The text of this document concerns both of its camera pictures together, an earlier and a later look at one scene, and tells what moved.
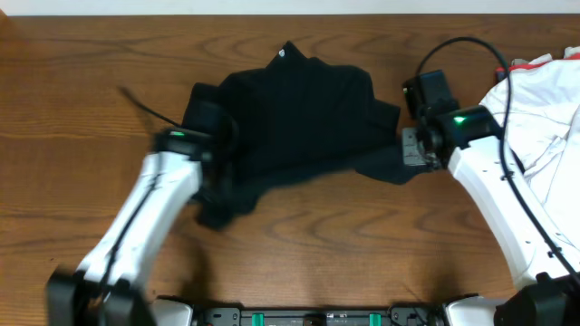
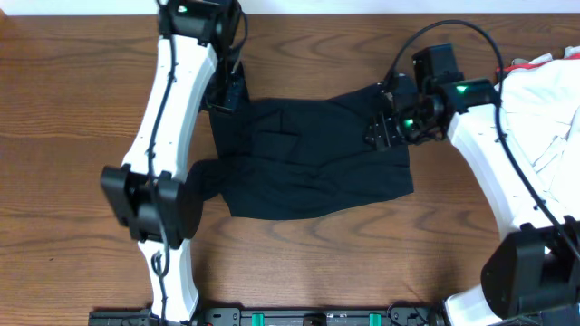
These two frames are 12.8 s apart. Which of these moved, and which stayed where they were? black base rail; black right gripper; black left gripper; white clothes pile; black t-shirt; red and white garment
Moved: black right gripper; black t-shirt; black left gripper
Stayed: black base rail; white clothes pile; red and white garment
